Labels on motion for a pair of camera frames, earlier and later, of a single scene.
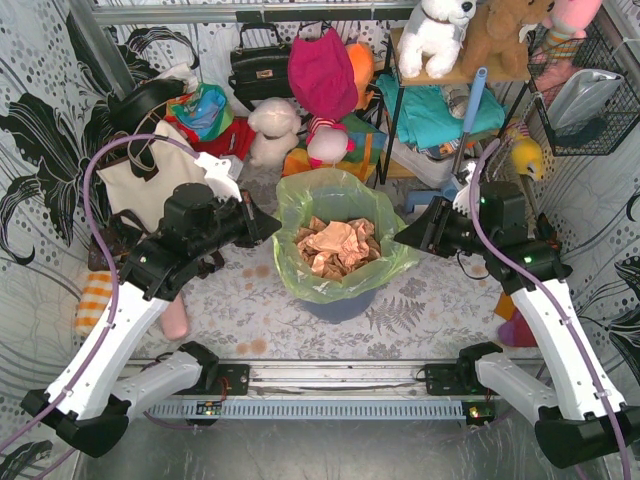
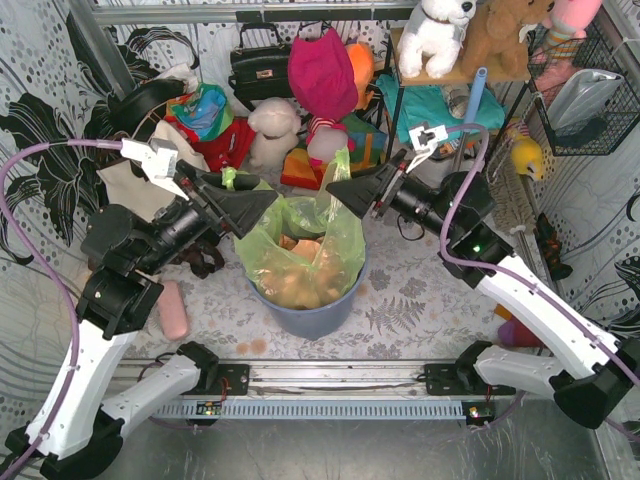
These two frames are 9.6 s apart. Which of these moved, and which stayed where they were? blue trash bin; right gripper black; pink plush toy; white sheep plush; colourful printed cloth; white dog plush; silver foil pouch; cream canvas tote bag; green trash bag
Moved: right gripper black; blue trash bin; green trash bag
Stayed: silver foil pouch; white dog plush; white sheep plush; pink plush toy; cream canvas tote bag; colourful printed cloth
